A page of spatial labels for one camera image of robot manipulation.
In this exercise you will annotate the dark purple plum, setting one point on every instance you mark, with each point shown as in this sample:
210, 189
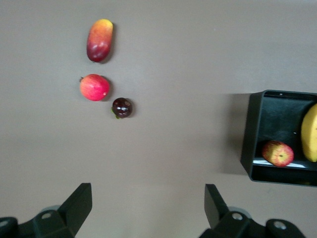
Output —
122, 107

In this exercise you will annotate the red yellow mango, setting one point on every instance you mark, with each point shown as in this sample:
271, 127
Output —
99, 39

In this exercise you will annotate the yellow banana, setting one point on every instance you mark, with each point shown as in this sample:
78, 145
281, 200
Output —
309, 134

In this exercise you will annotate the black plastic box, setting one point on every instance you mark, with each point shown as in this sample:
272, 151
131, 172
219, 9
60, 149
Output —
277, 116

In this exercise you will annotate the red yellow apple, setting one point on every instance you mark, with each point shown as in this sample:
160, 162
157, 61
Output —
278, 153

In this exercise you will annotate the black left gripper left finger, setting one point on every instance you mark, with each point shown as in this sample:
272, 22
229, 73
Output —
67, 218

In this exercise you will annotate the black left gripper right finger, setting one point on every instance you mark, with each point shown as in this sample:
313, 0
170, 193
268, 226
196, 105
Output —
223, 220

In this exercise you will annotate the round red peach fruit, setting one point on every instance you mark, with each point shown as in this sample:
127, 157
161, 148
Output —
94, 87

